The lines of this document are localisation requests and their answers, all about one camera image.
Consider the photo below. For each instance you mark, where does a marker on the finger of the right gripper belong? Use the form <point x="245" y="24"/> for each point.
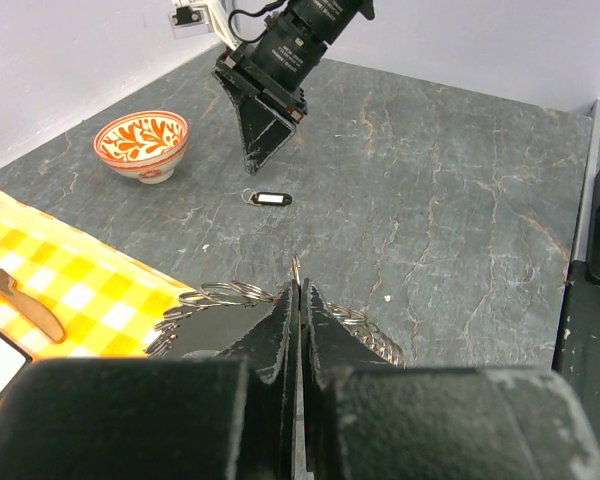
<point x="263" y="132"/>

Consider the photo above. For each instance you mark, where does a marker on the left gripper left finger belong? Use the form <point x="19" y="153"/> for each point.
<point x="264" y="339"/>

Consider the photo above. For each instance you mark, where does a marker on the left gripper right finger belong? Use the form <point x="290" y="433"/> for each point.
<point x="332" y="337"/>

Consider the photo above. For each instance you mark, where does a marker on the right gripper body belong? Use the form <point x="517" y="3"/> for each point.
<point x="238" y="69"/>

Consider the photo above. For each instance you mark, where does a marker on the black key tag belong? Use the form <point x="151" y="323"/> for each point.
<point x="260" y="198"/>

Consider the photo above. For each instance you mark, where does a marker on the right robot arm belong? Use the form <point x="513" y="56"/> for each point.
<point x="296" y="37"/>

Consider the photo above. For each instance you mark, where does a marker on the red patterned bowl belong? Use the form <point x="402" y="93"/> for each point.
<point x="146" y="145"/>

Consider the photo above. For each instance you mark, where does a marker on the orange checkered cloth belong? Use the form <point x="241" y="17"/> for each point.
<point x="107" y="302"/>

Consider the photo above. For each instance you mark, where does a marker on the gold knife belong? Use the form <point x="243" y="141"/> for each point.
<point x="32" y="309"/>

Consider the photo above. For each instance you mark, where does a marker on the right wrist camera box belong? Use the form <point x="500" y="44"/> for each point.
<point x="190" y="18"/>

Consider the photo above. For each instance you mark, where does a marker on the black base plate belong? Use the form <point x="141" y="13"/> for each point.
<point x="577" y="356"/>

